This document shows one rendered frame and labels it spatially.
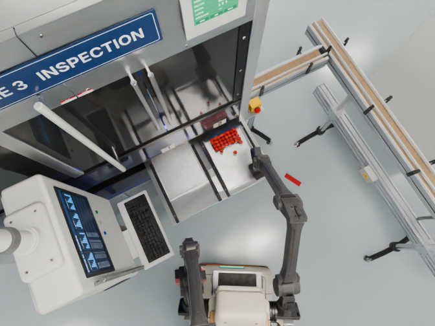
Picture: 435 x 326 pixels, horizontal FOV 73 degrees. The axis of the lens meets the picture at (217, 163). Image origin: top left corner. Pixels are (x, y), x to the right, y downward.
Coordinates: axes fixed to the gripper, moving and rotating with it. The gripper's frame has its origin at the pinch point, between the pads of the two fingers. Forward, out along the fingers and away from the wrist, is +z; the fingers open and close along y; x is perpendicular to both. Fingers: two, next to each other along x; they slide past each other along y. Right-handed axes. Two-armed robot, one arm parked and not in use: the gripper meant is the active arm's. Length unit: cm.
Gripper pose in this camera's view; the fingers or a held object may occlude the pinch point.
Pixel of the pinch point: (256, 174)
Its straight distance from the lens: 182.9
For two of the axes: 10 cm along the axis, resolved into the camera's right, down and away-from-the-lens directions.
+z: 0.7, 3.5, 9.3
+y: -4.4, -8.3, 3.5
